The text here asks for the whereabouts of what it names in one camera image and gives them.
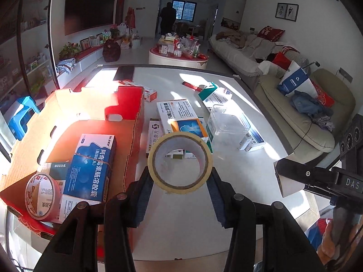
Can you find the beige masking tape roll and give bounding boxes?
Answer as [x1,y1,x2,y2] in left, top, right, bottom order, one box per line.
[148,132,213,195]

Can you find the blue banded medicine box bundle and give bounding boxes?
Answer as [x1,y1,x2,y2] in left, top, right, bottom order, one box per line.
[63,134,117,204]

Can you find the white blue-green medicine box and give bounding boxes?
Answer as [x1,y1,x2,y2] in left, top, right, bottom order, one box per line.
[239,114,265,152]

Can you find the clear plastic container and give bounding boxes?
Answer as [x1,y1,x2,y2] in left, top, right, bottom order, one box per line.
[206,104,250,152]

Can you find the white teal cefixime box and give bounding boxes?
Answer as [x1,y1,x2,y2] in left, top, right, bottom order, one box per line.
[49,161,101,224]

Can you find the large tape roll red print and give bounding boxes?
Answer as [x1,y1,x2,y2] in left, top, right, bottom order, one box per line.
[25,173,61,222]

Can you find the white omeprazole capsule box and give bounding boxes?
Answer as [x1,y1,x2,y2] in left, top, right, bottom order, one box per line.
[274,153,325,197]

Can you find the operator right hand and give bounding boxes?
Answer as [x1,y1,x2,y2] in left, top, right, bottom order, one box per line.
[317,220,362,265]

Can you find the white green medicine box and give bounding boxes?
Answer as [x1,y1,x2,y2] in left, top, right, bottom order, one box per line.
[184,117,213,158]

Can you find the white repaglinide medicine box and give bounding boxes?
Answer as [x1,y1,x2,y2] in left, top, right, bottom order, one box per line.
[146,119,184,159]

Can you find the orange blue white medicine box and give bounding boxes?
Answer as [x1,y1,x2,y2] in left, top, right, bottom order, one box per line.
[156,100,208,142]

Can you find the blue denim clothes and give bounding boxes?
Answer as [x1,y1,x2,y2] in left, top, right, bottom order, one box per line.
[290,91,335,132]

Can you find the red white ointment box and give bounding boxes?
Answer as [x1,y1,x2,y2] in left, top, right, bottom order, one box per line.
[119,80,157,102]

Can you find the teal white medicine box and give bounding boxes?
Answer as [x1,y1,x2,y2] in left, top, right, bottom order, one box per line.
[198,82,233,112]

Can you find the red cardboard fruit box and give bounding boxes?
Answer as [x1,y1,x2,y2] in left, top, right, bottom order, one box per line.
[1,86,144,240]

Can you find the red lighter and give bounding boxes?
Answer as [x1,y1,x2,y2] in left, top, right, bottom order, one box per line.
[182,81,203,92]

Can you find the white blue shopping bag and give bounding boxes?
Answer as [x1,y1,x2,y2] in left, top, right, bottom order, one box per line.
[277,61,318,98]

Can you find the dark red smartphone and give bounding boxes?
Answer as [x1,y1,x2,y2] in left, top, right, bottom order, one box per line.
[113,65,135,82]

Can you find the blue plastic stool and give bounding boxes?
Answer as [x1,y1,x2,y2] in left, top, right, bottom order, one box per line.
[4,96,40,141]

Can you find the round red-top coffee table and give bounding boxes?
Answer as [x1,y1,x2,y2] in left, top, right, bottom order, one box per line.
[148,33,209,69]

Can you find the dark red bag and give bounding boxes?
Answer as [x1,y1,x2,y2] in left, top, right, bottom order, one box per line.
[102,39,121,63]

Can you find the white covered long sofa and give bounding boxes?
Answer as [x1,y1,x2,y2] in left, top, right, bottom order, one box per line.
[209,32,308,77]

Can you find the potted green plant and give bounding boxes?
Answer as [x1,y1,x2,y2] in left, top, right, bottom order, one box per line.
[59,42,81,61]

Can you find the red cushion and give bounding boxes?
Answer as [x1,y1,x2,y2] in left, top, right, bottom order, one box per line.
[257,26,285,42]

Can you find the person in black jacket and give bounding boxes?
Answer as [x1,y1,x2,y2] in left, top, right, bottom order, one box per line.
[159,2,177,35]

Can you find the black wall television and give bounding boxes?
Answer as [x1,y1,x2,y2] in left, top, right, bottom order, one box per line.
[65,0,114,35]

